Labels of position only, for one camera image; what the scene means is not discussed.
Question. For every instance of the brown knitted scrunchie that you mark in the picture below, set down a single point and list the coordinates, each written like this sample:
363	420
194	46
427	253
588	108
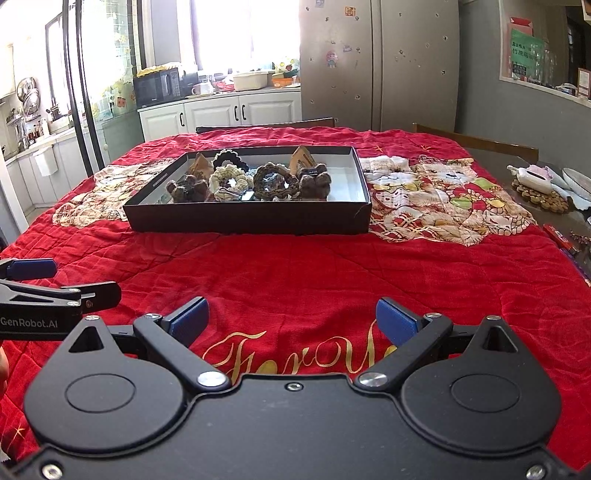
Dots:
277	184

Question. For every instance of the clear drinking glasses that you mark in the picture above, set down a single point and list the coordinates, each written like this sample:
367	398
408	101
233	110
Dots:
549	67

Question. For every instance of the black microwave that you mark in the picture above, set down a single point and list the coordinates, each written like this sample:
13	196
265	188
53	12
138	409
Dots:
157	88

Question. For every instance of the red printed blanket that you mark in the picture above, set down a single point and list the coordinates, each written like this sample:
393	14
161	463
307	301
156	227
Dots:
323	277

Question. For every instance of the long wooden chair back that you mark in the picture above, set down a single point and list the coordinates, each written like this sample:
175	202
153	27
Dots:
277	126

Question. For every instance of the brown triangular packet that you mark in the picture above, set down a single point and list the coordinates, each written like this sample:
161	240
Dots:
199	167
304	158

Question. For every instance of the white kitchen cabinet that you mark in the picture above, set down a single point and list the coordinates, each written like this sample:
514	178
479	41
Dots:
212	115

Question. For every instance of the small brown framed card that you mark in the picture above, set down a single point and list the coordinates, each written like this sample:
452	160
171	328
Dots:
584	83

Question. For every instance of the short wooden chair back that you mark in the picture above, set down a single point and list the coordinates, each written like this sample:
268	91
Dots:
485	141

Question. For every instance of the black cardboard box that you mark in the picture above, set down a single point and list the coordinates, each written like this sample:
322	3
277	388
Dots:
249	219

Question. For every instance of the black white-edged scrunchie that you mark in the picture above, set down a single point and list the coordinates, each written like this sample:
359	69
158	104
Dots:
229	159

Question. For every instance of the white plate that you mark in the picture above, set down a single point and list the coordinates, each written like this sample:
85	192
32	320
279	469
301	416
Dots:
579	182

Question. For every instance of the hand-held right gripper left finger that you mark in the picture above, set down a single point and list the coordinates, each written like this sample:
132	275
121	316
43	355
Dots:
189	321

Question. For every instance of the green poster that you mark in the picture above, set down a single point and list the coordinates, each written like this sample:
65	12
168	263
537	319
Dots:
526	53

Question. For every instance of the cartoon figure fridge magnet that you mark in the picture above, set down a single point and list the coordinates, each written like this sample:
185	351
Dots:
331	58

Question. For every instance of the orange box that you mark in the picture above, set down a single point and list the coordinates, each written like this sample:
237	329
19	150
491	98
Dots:
282	82

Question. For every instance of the white plastic basin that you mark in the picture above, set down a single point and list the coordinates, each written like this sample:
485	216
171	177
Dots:
250	81

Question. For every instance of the person's left hand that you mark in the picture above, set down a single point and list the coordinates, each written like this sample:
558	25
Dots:
2	369

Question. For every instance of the white mug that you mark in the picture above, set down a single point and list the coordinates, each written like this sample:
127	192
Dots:
199	89

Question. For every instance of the grey refrigerator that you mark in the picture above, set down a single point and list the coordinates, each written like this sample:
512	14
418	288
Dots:
383	69

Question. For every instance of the red paper box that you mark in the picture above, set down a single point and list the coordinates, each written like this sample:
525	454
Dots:
521	24

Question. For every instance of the cream knitted scrunchie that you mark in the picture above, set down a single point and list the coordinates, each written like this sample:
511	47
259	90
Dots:
228	177

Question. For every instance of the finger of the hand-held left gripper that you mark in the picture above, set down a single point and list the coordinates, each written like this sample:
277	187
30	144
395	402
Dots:
99	294
34	268

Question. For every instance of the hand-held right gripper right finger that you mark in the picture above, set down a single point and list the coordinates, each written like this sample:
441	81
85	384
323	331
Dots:
395	323

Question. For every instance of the brown beaded trivet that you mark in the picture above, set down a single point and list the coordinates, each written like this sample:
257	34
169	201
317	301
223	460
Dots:
554	203

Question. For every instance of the pale plush toy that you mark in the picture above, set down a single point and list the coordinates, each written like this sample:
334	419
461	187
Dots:
285	67

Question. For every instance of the white hanging bin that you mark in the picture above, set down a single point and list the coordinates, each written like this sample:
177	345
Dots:
45	161

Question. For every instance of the yellow lace cloth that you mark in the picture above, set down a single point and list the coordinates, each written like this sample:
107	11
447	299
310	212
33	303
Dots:
159	69

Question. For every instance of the metal bowls rack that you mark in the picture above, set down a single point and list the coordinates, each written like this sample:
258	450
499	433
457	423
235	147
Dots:
27	96

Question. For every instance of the brown fuzzy hair clip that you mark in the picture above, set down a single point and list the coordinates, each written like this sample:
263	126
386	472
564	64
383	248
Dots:
187	190
315	182

